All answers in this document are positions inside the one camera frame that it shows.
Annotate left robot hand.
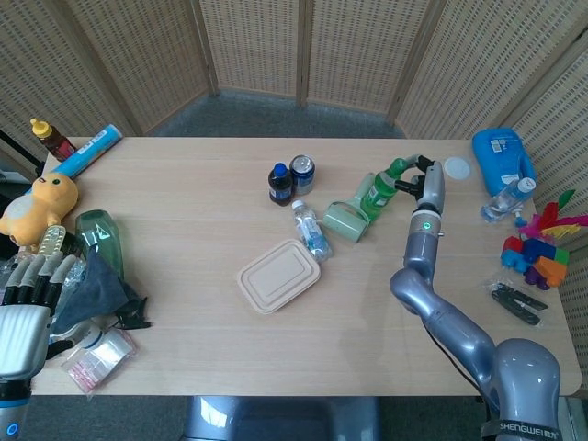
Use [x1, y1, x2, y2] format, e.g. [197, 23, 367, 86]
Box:
[0, 254, 77, 382]

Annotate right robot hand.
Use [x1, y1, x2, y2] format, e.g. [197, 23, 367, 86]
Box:
[394, 154, 447, 215]

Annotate green plastic soda bottle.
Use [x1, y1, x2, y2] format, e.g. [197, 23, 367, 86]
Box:
[357, 157, 414, 225]

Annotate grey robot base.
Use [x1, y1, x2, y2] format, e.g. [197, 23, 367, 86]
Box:
[183, 395, 382, 441]

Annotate white round lid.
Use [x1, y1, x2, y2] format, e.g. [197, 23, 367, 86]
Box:
[443, 155, 473, 180]

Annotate white tape roll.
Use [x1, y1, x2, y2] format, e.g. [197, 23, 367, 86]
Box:
[54, 321, 109, 353]

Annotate clear bottle white-blue cap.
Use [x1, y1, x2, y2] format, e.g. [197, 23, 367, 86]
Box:
[480, 176, 537, 224]

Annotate blue detergent jug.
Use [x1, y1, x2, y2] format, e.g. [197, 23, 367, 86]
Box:
[471, 127, 537, 197]

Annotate dark grey cloth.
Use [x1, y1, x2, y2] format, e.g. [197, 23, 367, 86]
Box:
[52, 247, 148, 325]

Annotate clear zip bags stack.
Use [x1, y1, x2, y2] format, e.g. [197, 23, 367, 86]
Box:
[61, 328, 138, 394]

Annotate pale green lint roller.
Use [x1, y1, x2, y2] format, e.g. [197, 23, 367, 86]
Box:
[321, 172, 376, 243]

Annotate black binder clip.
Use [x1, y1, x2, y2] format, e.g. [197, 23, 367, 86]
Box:
[114, 296, 153, 330]

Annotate green glass bottle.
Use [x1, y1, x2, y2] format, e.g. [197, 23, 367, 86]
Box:
[74, 209, 126, 279]

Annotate colourful feather shuttlecock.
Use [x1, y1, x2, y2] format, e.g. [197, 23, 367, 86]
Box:
[514, 188, 578, 240]

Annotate colourful building blocks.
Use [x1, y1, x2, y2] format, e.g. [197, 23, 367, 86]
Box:
[500, 236, 571, 290]

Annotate yellow plush duck toy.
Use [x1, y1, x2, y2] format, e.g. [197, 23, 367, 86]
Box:
[0, 172, 79, 252]

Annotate small clear water bottle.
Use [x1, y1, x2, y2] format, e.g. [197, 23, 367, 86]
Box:
[291, 199, 333, 263]

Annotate blue soda can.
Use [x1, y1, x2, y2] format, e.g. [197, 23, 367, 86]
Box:
[288, 154, 317, 197]

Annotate black pliers in bag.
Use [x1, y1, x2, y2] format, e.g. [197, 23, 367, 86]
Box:
[484, 275, 548, 328]

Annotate cola bottle blue cap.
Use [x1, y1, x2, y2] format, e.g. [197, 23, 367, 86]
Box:
[268, 163, 293, 207]

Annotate beige lidded lunch box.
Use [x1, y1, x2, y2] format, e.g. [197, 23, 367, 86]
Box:
[236, 238, 322, 316]

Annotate tea bottle yellow cap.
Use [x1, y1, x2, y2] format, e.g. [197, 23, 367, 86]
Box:
[29, 118, 77, 162]

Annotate blue cling wrap tube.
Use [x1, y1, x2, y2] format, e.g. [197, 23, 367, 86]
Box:
[57, 122, 124, 178]

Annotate woven folding screen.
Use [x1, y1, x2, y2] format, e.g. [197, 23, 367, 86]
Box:
[0, 0, 588, 396]

